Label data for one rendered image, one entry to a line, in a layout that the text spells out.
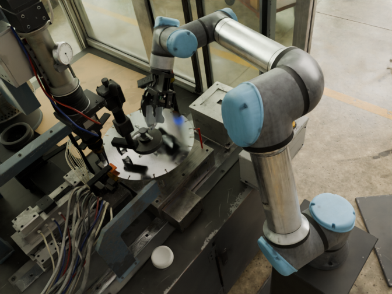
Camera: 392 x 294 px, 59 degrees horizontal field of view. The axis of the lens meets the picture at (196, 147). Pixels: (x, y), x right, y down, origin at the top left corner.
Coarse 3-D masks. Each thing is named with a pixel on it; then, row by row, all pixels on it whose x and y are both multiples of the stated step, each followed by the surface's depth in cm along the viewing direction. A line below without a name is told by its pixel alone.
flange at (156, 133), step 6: (138, 132) 120; (150, 132) 117; (156, 132) 119; (138, 138) 118; (156, 138) 117; (162, 138) 118; (144, 144) 116; (150, 144) 116; (156, 144) 116; (138, 150) 115; (144, 150) 114; (150, 150) 115
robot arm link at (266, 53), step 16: (208, 16) 97; (224, 16) 96; (208, 32) 96; (224, 32) 92; (240, 32) 87; (256, 32) 86; (240, 48) 86; (256, 48) 82; (272, 48) 79; (288, 48) 75; (256, 64) 83; (272, 64) 76; (288, 64) 69; (304, 64) 68; (304, 80) 66; (320, 80) 68; (320, 96) 69
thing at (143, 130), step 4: (136, 124) 117; (152, 124) 116; (140, 128) 115; (144, 128) 115; (148, 128) 116; (140, 132) 114; (144, 132) 114; (148, 132) 116; (136, 136) 114; (144, 136) 115; (148, 136) 113
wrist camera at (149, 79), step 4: (148, 76) 112; (152, 76) 111; (140, 80) 117; (144, 80) 115; (148, 80) 113; (152, 80) 111; (140, 84) 117; (144, 84) 115; (148, 84) 115; (144, 88) 119
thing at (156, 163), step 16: (176, 112) 126; (112, 128) 125; (160, 128) 122; (176, 128) 121; (192, 128) 119; (160, 144) 117; (176, 144) 116; (192, 144) 115; (112, 160) 115; (128, 160) 114; (144, 160) 113; (160, 160) 112; (176, 160) 111; (128, 176) 109; (144, 176) 109
